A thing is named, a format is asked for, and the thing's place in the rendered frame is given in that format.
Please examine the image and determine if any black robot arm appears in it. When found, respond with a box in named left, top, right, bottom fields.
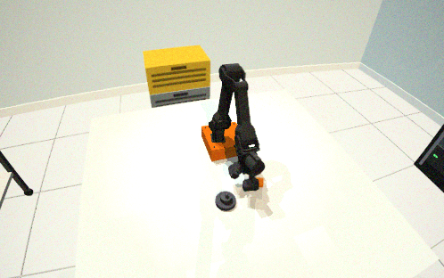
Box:
left=209, top=63, right=265, bottom=180

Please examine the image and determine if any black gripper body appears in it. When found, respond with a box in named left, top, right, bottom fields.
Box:
left=240, top=162, right=259, bottom=192

